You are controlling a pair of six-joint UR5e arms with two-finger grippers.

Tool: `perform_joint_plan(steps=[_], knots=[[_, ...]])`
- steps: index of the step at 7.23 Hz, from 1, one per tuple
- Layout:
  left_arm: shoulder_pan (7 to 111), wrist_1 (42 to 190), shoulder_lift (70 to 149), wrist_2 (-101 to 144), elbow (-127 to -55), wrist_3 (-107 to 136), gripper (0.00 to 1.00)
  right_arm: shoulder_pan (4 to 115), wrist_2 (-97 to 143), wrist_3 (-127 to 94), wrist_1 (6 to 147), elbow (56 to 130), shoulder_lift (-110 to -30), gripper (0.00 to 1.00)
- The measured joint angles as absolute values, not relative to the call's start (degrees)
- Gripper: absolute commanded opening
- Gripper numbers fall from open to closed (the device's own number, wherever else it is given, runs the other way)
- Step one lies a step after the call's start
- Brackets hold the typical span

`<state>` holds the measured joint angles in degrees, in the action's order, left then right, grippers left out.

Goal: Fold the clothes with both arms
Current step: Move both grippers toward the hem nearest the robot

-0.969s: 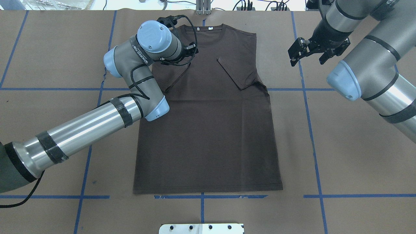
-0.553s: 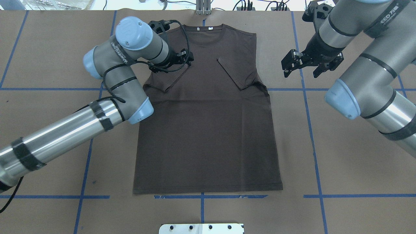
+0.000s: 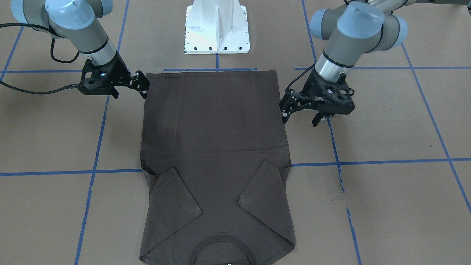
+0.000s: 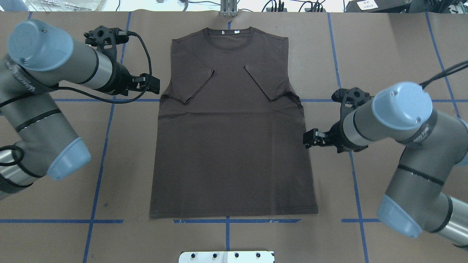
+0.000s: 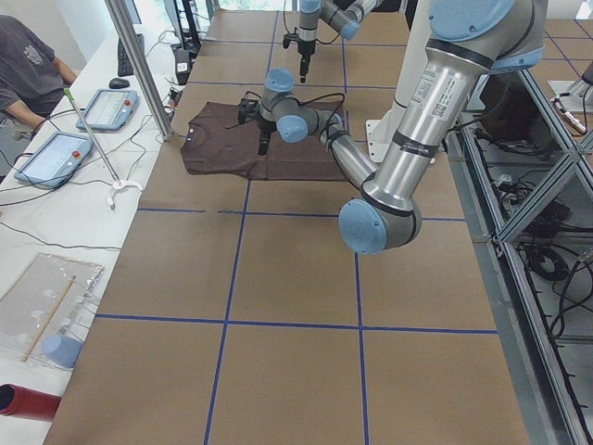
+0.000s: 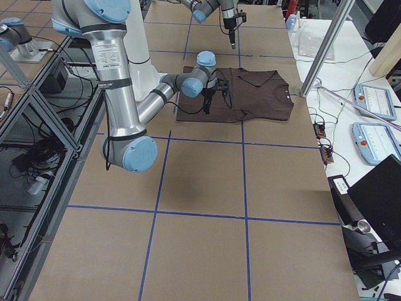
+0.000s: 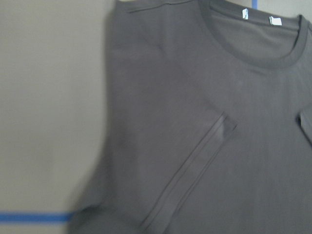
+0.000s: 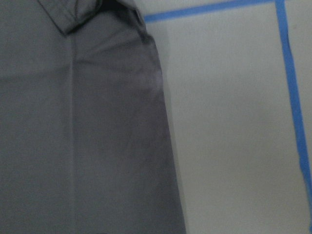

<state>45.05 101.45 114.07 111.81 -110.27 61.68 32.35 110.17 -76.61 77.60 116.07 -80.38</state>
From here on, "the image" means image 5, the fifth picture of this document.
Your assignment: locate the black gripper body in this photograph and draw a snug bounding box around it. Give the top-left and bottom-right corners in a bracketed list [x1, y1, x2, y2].
[257, 116, 277, 144]
[297, 39, 316, 61]

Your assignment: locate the dark brown t-shirt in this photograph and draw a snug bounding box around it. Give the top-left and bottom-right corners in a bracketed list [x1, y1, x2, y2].
[180, 101, 349, 182]

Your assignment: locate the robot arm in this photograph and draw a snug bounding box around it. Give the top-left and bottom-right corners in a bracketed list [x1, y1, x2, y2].
[258, 1, 548, 254]
[282, 0, 383, 83]

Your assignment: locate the reacher grabber stick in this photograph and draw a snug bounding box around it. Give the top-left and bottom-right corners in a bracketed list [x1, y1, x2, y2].
[64, 88, 144, 210]

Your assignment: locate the black keyboard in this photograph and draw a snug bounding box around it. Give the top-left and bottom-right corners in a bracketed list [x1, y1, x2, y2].
[117, 33, 145, 77]

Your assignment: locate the far teach pendant tablet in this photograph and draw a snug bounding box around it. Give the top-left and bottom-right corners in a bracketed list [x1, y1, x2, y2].
[82, 89, 139, 132]

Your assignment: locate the teach pendant tablet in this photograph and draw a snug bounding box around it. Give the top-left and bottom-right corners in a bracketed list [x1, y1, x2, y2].
[14, 132, 94, 189]
[82, 89, 139, 132]

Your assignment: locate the black computer mouse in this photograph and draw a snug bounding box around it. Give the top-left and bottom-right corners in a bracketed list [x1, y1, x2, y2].
[108, 78, 130, 90]

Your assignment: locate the near teach pendant tablet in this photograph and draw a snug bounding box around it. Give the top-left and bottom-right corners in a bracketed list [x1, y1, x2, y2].
[14, 132, 94, 189]

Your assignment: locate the seated person grey shirt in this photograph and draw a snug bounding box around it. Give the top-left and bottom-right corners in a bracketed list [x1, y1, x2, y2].
[1, 15, 77, 131]

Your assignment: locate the clear plastic bag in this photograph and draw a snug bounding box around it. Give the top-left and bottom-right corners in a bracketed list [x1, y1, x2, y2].
[1, 253, 104, 370]

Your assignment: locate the blue cap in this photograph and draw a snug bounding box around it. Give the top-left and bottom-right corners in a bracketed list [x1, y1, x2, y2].
[42, 335, 83, 369]

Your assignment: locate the red cylinder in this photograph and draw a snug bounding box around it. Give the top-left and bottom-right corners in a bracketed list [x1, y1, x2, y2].
[1, 384, 61, 422]

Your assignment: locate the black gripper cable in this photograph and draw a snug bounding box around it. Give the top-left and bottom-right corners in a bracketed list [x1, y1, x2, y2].
[224, 92, 348, 140]

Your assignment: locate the aluminium frame post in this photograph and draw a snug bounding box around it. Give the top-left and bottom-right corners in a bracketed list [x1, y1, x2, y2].
[105, 0, 173, 141]

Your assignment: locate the aluminium table frame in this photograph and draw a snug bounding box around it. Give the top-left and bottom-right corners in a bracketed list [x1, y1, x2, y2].
[446, 71, 592, 444]

